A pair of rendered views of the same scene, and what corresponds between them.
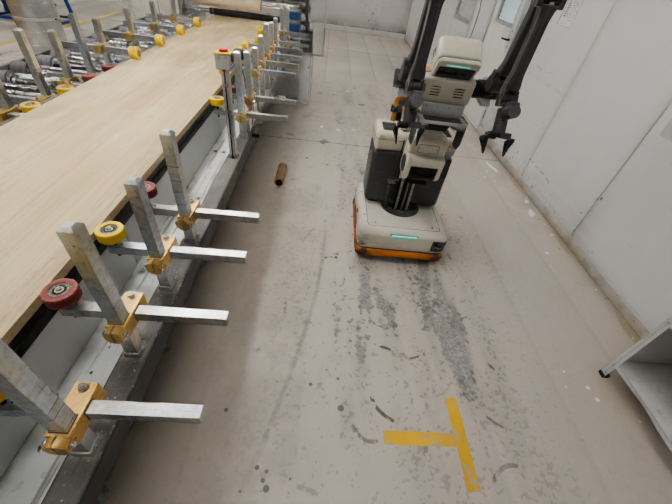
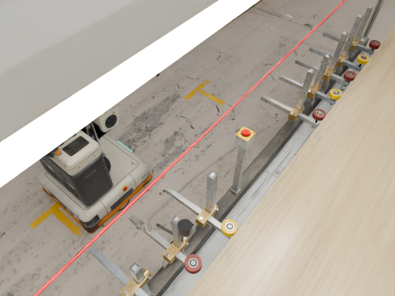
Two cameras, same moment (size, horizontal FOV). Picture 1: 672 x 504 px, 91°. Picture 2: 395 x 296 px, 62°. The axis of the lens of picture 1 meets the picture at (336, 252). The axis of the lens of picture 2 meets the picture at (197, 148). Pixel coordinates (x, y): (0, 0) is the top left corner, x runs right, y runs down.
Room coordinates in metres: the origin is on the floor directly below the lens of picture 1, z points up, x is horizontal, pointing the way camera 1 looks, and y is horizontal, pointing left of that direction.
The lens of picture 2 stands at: (2.61, 1.21, 2.39)
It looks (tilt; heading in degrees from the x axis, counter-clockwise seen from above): 51 degrees down; 224
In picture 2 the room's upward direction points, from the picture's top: straight up
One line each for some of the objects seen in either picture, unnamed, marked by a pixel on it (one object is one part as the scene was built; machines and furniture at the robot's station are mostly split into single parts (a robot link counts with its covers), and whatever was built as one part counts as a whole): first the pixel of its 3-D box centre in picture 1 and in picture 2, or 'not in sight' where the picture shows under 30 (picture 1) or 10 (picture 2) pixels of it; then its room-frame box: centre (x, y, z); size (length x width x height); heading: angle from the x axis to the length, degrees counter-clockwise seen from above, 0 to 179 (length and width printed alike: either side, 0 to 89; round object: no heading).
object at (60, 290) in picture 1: (67, 302); (348, 80); (0.50, 0.68, 0.85); 0.08 x 0.08 x 0.11
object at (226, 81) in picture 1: (229, 116); (239, 168); (1.70, 0.65, 0.93); 0.05 x 0.05 x 0.45; 6
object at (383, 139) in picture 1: (408, 162); (71, 151); (2.21, -0.41, 0.59); 0.55 x 0.34 x 0.83; 95
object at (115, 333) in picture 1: (125, 317); (328, 73); (0.50, 0.53, 0.83); 0.14 x 0.06 x 0.05; 6
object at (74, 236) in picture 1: (109, 301); (334, 61); (0.47, 0.53, 0.92); 0.04 x 0.04 x 0.48; 6
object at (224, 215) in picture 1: (203, 214); (288, 110); (1.02, 0.54, 0.81); 0.43 x 0.03 x 0.04; 96
